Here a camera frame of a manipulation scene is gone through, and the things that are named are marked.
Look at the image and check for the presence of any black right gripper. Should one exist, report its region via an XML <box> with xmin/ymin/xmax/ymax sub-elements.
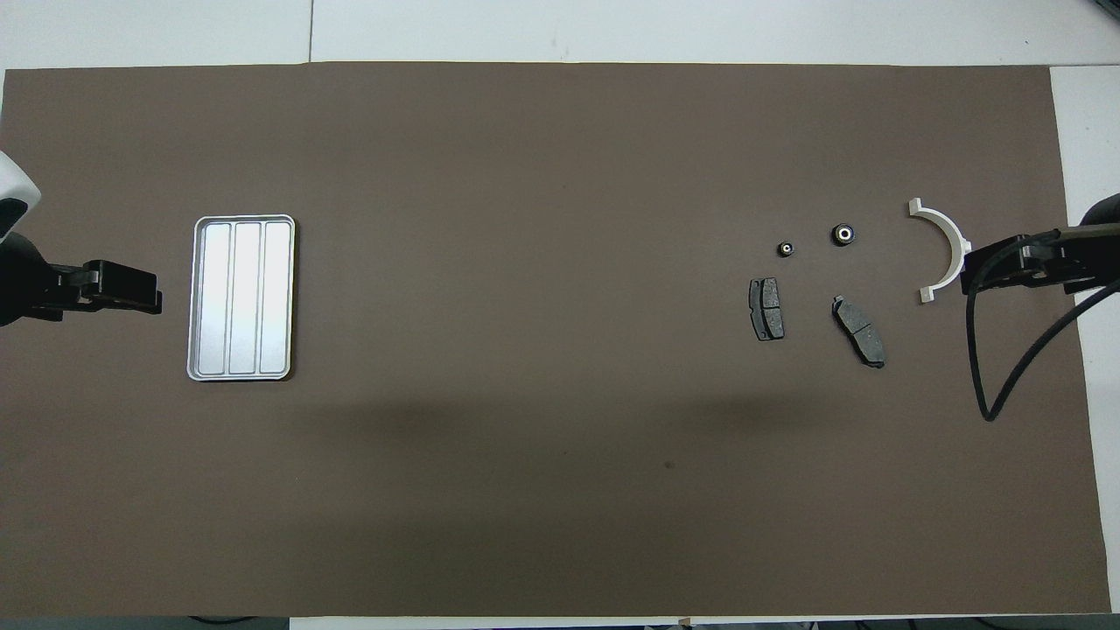
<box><xmin>961</xmin><ymin>232</ymin><xmax>1067</xmax><ymax>298</ymax></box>

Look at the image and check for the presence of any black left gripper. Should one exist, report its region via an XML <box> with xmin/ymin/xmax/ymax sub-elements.
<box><xmin>52</xmin><ymin>259</ymin><xmax>165</xmax><ymax>315</ymax></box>

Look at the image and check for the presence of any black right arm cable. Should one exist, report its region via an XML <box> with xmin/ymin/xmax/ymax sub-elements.
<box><xmin>965</xmin><ymin>229</ymin><xmax>1120</xmax><ymax>424</ymax></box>

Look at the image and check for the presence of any silver metal tray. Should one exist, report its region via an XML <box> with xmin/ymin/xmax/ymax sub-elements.
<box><xmin>186</xmin><ymin>214</ymin><xmax>297</xmax><ymax>382</ymax></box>

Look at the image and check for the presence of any dark grey brake pad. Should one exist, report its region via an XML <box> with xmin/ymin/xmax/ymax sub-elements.
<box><xmin>748</xmin><ymin>277</ymin><xmax>786</xmax><ymax>342</ymax></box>
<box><xmin>831</xmin><ymin>295</ymin><xmax>887</xmax><ymax>369</ymax></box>

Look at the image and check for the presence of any white half-ring bracket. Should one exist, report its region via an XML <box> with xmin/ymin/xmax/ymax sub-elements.
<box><xmin>908</xmin><ymin>199</ymin><xmax>973</xmax><ymax>305</ymax></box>

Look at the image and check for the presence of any brown table mat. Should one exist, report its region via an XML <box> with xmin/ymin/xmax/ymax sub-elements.
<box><xmin>0</xmin><ymin>61</ymin><xmax>1112</xmax><ymax>619</ymax></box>

